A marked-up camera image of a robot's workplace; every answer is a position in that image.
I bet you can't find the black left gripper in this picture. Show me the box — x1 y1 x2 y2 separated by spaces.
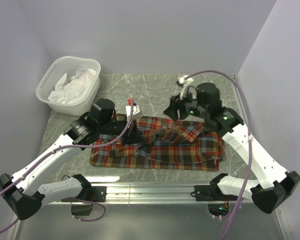
99 115 147 147

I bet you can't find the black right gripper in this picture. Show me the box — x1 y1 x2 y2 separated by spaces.
163 86 209 122

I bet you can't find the red brown plaid shirt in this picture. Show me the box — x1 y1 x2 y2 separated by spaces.
89 116 226 172

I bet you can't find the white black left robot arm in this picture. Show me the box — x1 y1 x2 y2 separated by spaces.
0 98 145 220

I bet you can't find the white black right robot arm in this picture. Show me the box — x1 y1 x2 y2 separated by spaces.
164 83 300 214

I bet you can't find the white crumpled shirt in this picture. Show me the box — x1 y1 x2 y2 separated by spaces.
48 68 96 105

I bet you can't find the white plastic laundry basket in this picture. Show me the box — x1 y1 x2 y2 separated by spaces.
35 56 101 116

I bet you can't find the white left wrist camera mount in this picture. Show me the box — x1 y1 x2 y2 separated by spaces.
125 98 143 121

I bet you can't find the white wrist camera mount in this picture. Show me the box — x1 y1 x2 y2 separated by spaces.
125 98 143 121
176 75 195 100

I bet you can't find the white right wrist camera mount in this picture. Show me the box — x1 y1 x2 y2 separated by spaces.
176 75 195 100

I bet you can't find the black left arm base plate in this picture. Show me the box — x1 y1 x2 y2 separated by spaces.
60 186 107 203

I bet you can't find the aluminium mounting rail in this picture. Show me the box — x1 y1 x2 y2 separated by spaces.
47 181 282 205

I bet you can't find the aluminium right side rail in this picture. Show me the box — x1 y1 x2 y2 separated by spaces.
228 74 268 181

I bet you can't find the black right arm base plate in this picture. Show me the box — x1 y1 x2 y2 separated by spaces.
190 185 223 202

